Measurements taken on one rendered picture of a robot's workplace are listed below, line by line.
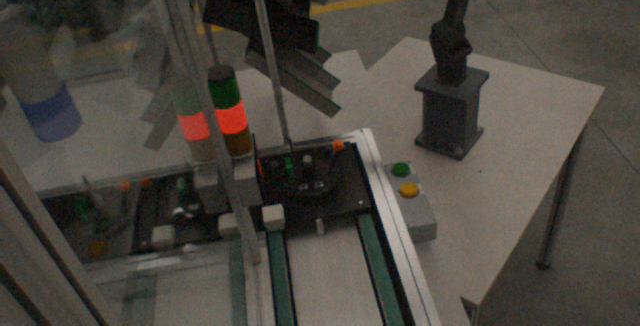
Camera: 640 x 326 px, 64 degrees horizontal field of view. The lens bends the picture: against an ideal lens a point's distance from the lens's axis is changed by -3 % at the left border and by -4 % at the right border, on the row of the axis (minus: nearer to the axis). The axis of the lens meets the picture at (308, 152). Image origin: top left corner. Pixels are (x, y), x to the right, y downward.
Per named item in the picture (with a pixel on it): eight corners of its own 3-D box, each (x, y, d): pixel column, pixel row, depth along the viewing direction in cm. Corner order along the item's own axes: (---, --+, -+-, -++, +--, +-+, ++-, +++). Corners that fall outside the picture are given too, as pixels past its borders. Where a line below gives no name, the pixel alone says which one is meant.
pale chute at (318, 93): (331, 91, 152) (341, 80, 149) (331, 119, 142) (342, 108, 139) (249, 35, 141) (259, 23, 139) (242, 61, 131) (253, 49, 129)
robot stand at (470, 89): (484, 131, 149) (490, 71, 136) (461, 162, 141) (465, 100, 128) (437, 116, 157) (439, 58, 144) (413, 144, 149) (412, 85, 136)
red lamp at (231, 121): (246, 113, 93) (241, 90, 89) (248, 131, 89) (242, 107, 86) (218, 119, 93) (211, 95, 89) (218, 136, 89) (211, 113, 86)
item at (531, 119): (603, 95, 160) (605, 87, 158) (477, 312, 111) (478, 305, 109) (406, 43, 197) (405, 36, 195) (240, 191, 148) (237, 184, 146)
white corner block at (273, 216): (284, 215, 123) (281, 202, 120) (286, 229, 119) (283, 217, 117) (264, 218, 123) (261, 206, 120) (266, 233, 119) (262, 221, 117)
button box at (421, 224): (410, 176, 134) (410, 158, 130) (436, 239, 118) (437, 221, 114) (383, 182, 134) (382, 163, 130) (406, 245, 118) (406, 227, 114)
